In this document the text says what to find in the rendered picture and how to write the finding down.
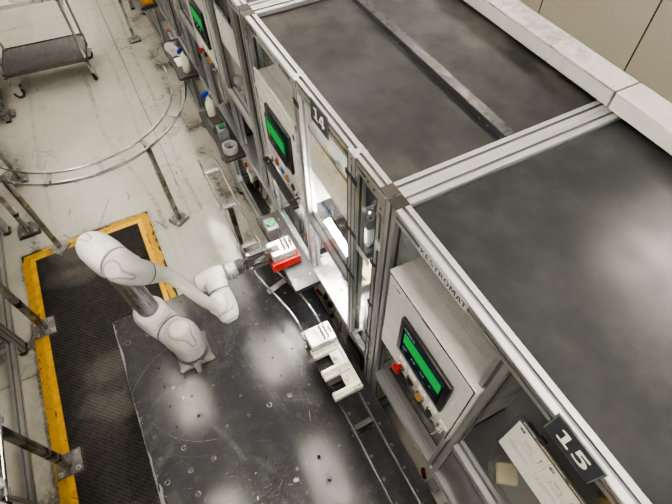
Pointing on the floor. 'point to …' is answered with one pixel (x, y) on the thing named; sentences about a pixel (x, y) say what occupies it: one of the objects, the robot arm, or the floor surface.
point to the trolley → (43, 50)
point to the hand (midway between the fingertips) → (273, 252)
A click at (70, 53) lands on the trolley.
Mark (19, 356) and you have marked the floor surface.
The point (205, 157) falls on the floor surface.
